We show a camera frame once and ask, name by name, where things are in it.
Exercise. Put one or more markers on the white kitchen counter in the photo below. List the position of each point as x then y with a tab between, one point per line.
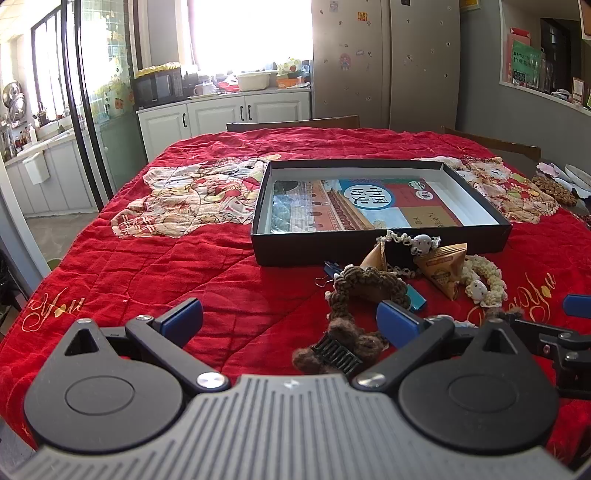
64	170

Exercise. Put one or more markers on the black microwave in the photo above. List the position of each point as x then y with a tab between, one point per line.
154	87

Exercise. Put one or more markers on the white sideboard cabinet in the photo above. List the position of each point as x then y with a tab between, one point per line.
217	115

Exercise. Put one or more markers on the red printed bear blanket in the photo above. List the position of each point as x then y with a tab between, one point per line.
138	277

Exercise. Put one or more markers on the black cardboard box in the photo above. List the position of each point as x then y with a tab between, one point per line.
300	249

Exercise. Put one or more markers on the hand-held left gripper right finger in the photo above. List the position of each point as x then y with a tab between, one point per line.
397	323

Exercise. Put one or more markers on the beige double-door refrigerator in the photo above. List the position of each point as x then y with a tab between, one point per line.
392	69

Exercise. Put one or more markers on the teal binder clip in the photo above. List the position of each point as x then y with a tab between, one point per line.
417	297

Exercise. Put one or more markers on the black kitchen appliance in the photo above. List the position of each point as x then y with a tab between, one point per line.
190	83

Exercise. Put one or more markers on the red gift bag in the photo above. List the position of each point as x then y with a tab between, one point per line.
519	33

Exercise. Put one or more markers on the white wall shelf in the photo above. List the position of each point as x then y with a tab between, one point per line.
531	88

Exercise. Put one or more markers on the wooden chair back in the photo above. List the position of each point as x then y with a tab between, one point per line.
295	123

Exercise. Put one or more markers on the orange tissue box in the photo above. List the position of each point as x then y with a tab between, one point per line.
291	82

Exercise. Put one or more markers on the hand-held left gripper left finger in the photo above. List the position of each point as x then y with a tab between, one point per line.
184	321

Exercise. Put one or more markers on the triangular brown snack packet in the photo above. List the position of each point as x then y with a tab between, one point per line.
441	270
373	259

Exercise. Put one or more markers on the white hanging bin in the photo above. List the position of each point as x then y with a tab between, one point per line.
37	168

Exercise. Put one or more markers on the black framed glass door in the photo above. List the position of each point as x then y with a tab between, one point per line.
85	115

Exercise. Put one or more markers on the pink white crochet cloth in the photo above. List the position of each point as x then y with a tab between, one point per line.
548	168

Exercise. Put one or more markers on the blue binder clip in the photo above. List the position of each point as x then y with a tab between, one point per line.
333	270

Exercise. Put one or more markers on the yellow framed notice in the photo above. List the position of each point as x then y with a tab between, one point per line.
471	4

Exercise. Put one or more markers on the window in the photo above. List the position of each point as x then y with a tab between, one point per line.
249	32

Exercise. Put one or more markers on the white mug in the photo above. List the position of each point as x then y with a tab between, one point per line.
205	89

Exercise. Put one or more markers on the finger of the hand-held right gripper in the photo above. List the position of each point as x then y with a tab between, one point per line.
549	334
578	306

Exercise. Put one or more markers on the green printed box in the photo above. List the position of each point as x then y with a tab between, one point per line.
526	62

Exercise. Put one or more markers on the white plastic basin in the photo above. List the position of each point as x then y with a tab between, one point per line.
253	82

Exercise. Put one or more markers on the cream scrunchie with cat charm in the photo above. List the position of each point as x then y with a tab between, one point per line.
489	281

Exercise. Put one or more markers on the white plate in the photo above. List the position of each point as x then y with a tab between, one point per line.
579	177

